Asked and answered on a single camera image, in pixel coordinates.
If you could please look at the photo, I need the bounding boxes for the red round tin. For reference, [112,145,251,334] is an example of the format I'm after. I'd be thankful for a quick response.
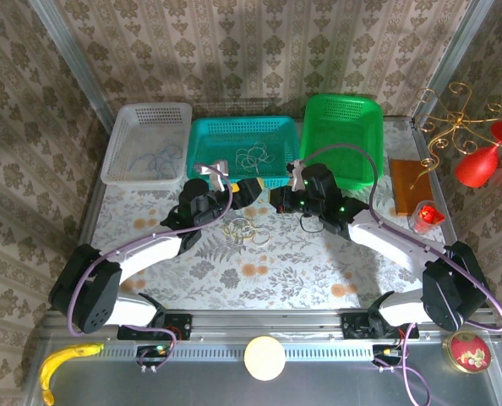
[444,331,493,375]

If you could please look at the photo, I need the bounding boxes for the blue cable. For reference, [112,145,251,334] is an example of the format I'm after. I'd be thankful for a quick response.
[149,142,183,178]
[130,151,164,173]

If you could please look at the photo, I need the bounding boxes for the grey slotted strip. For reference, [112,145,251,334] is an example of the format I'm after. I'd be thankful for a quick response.
[43,342,446,361]

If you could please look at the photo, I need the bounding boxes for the brown wooden board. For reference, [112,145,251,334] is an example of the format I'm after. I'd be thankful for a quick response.
[389,158,436,217]

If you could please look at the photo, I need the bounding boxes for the gold wire stand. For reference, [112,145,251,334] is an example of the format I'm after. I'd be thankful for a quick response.
[409,81,502,189]

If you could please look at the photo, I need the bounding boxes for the yellow banana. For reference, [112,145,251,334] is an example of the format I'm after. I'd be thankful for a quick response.
[38,343,106,406]

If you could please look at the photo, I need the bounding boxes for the teal plastic basket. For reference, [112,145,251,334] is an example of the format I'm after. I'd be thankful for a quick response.
[187,116,301,190]

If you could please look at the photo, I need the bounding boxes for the red goblet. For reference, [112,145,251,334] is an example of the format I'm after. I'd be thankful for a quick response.
[453,120,502,189]

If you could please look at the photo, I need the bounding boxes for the red wrapper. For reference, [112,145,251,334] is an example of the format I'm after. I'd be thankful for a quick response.
[417,202,445,224]

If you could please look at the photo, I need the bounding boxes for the green plastic basket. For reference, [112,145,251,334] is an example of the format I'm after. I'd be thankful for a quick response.
[299,92,385,187]

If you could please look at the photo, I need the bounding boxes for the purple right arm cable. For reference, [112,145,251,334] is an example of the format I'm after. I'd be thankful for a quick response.
[301,143,502,335]

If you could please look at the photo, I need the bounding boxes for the metal frame post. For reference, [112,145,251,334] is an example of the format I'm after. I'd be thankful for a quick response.
[409,0,497,126]
[26,0,115,134]

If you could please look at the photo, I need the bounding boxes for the aluminium mounting rail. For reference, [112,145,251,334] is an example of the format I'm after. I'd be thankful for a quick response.
[37,308,502,344]

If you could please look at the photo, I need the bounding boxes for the black controller board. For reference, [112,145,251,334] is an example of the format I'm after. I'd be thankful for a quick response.
[135,343,172,374]
[371,343,405,374]

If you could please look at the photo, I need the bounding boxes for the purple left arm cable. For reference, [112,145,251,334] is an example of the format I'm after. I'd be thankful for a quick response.
[66,163,235,338]

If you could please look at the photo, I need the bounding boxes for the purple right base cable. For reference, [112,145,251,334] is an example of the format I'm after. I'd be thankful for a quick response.
[401,323,432,406]

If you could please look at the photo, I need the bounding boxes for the thin black wire loop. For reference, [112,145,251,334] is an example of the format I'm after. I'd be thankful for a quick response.
[297,213,323,233]

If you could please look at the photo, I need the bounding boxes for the pale yellow ball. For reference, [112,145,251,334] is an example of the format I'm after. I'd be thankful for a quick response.
[243,335,286,381]

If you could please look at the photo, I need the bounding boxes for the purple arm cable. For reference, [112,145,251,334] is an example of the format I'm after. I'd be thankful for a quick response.
[66,163,235,338]
[301,143,502,335]

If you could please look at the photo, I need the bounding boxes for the white plastic basket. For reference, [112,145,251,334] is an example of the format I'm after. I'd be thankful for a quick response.
[101,101,194,190]

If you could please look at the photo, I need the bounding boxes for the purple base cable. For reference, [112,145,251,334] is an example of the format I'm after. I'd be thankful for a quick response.
[117,321,179,370]
[401,323,432,406]

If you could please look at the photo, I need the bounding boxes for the clear plastic cup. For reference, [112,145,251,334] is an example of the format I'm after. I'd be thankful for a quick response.
[408,200,446,236]

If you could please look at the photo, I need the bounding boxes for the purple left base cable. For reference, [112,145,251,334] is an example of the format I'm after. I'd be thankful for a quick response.
[117,321,179,370]

